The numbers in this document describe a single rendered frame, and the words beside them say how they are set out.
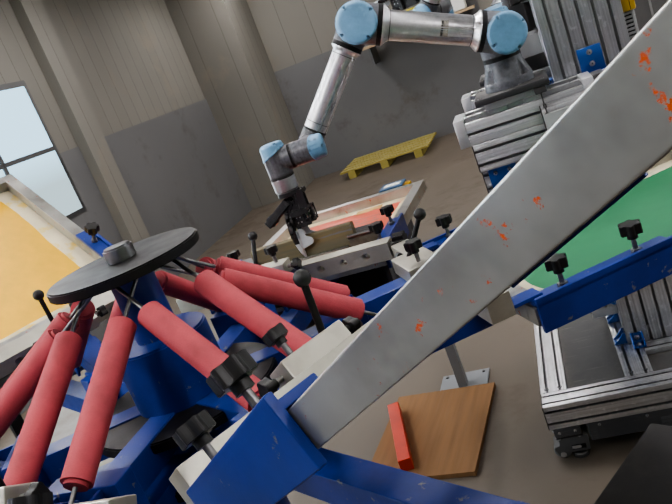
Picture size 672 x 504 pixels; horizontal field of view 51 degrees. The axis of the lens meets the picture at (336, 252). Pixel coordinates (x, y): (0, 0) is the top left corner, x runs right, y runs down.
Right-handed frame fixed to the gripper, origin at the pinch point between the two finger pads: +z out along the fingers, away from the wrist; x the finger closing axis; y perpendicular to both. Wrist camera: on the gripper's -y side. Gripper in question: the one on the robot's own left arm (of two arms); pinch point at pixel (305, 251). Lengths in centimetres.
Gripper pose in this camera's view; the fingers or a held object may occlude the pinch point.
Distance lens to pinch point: 222.0
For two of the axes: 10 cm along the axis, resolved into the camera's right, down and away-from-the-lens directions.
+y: 9.0, -2.4, -3.6
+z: 3.5, 9.0, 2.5
